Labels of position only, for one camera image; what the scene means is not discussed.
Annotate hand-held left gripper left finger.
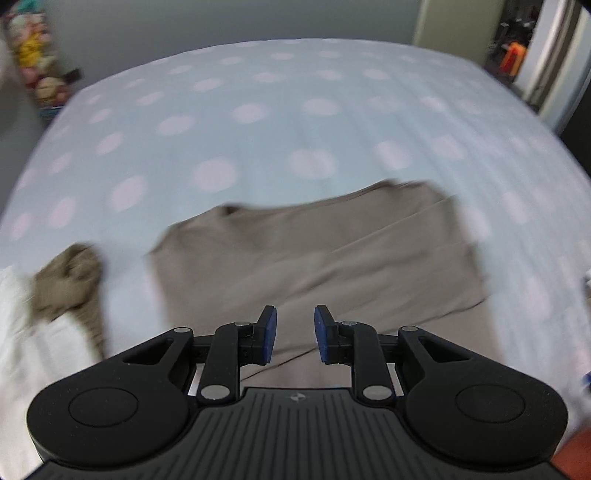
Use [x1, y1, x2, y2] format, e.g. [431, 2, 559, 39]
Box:
[124, 305, 279, 401]

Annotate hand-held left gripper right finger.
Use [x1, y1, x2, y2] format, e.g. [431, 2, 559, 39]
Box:
[314, 305, 467, 401]

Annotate taupe long-sleeve shirt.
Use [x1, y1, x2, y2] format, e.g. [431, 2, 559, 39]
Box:
[147, 180, 491, 389]

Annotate bed with pink-dotted sheet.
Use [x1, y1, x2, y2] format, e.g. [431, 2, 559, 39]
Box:
[0, 39, 591, 462]

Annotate olive striped garment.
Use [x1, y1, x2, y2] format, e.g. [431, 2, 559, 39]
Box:
[30, 244, 109, 365]

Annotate white crinkled cloth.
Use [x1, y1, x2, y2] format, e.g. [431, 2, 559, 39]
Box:
[0, 265, 112, 462]

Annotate person's red pants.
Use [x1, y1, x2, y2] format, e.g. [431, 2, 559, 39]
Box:
[551, 427, 591, 480]

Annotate beige door panel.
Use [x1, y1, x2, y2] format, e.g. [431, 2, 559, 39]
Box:
[413, 0, 502, 65]

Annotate orange object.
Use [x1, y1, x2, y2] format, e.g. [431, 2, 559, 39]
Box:
[502, 41, 520, 77]

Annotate hanging net of plush toys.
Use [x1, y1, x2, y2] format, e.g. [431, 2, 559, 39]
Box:
[0, 0, 70, 121]

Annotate white door frame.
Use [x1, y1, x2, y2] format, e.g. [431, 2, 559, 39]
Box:
[515, 0, 589, 134]

